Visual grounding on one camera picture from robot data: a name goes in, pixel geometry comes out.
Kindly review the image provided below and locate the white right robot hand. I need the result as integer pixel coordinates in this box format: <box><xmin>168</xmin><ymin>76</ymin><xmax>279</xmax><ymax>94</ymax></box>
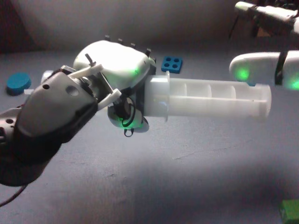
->
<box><xmin>228</xmin><ymin>0</ymin><xmax>299</xmax><ymax>91</ymax></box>

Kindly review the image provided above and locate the brown cardboard piece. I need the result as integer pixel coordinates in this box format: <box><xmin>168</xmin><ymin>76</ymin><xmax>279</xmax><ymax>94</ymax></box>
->
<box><xmin>256</xmin><ymin>27</ymin><xmax>274</xmax><ymax>38</ymax></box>

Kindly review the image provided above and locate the blue four-hole square block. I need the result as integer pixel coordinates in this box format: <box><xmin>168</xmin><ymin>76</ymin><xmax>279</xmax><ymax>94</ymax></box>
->
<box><xmin>160</xmin><ymin>56</ymin><xmax>183</xmax><ymax>74</ymax></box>

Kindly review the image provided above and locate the translucent white plastic cylinder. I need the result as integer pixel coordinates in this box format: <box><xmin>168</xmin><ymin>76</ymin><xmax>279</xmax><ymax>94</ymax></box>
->
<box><xmin>24</xmin><ymin>70</ymin><xmax>272</xmax><ymax>123</ymax></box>

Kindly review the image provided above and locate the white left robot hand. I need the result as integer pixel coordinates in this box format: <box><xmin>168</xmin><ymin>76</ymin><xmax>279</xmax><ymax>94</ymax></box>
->
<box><xmin>72</xmin><ymin>35</ymin><xmax>157</xmax><ymax>137</ymax></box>

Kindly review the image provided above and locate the green cube block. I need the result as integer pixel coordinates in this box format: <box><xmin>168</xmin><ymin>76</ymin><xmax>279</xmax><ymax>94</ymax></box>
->
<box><xmin>279</xmin><ymin>199</ymin><xmax>299</xmax><ymax>224</ymax></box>

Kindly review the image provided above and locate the grey table cloth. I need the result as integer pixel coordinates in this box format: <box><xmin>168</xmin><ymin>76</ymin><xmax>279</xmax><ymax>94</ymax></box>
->
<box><xmin>0</xmin><ymin>35</ymin><xmax>299</xmax><ymax>224</ymax></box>

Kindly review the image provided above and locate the blue round block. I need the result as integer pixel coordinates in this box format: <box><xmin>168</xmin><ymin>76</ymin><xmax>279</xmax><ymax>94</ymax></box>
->
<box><xmin>6</xmin><ymin>72</ymin><xmax>32</xmax><ymax>96</ymax></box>

